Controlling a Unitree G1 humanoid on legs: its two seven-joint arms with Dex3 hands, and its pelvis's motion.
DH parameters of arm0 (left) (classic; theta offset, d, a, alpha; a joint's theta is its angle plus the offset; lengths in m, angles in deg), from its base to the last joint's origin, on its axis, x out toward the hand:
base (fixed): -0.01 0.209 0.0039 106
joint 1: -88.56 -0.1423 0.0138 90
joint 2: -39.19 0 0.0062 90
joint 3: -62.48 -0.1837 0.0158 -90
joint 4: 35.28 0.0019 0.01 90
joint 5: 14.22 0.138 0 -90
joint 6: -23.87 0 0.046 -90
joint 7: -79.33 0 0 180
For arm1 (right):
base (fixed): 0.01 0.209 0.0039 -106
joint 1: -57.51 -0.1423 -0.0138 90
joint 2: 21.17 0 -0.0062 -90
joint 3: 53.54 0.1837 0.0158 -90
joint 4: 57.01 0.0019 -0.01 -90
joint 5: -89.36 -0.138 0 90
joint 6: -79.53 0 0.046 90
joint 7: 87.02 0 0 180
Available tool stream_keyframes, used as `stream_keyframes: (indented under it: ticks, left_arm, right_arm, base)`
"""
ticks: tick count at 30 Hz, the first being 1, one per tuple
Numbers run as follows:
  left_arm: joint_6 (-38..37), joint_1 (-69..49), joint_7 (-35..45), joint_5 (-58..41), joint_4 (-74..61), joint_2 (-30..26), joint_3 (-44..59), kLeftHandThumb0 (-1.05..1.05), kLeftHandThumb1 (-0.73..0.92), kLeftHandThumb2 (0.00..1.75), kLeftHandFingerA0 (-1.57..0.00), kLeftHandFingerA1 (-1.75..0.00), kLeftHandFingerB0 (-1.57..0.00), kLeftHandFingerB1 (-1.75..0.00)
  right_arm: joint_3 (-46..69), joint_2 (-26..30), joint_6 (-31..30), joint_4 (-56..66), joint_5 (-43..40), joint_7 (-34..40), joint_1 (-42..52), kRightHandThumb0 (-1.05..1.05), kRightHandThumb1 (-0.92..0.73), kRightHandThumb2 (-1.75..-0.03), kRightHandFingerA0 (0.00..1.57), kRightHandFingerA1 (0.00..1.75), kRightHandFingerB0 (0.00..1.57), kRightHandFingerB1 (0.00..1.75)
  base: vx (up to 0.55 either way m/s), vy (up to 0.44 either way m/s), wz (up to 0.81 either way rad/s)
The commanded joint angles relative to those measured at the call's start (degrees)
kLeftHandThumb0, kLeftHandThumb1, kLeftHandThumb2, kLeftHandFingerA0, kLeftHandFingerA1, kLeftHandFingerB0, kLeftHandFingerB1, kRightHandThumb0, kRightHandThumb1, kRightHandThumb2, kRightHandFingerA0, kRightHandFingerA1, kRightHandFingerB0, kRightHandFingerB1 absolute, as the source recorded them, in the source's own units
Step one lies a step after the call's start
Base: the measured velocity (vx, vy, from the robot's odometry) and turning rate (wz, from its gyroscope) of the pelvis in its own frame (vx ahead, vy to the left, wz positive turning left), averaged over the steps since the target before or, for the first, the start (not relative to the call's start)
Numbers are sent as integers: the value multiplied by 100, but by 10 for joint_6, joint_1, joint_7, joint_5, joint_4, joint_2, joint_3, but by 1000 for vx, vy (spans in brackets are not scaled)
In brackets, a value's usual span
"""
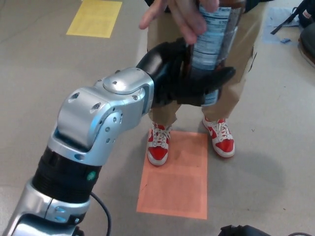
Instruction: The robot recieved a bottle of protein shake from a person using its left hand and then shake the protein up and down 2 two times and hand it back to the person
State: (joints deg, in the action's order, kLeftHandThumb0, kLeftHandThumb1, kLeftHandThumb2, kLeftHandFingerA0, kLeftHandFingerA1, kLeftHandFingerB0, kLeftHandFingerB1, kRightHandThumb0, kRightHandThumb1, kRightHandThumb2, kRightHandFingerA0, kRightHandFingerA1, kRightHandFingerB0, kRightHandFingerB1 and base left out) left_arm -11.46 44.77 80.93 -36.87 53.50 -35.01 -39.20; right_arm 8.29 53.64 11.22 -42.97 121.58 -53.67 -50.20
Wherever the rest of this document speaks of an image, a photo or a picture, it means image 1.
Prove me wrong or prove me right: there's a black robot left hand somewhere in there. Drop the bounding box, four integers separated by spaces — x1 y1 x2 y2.
136 36 236 109

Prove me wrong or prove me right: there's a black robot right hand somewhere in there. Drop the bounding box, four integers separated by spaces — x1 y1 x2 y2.
220 224 268 236

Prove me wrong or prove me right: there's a person's bare right hand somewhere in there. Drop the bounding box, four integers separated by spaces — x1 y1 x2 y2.
138 0 221 45

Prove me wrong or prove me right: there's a brown protein shake bottle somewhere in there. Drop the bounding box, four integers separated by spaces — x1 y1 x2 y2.
183 0 247 107

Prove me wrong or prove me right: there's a person in khaki trousers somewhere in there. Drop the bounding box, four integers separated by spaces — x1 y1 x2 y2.
147 2 265 126

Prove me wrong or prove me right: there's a red white right sneaker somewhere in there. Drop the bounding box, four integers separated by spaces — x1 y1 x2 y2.
147 122 172 166

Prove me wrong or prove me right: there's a red white sneaker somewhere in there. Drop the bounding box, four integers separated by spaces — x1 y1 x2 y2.
201 117 236 158
147 122 172 166

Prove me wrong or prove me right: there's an orange paper sheet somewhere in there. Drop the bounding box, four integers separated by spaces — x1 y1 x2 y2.
136 130 209 220

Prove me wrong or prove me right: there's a yellow paper sheet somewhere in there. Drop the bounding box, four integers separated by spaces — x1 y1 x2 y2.
65 0 123 39

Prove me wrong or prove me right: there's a red white left sneaker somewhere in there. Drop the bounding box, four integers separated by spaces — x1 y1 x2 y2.
201 117 236 158

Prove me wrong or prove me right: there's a light blue paper sheet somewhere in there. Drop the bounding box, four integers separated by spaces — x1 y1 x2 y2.
261 6 302 45

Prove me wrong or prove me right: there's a black backpack with strap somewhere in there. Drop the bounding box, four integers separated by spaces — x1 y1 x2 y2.
270 0 315 35

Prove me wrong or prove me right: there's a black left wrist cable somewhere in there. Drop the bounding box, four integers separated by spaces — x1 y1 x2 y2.
90 192 112 236

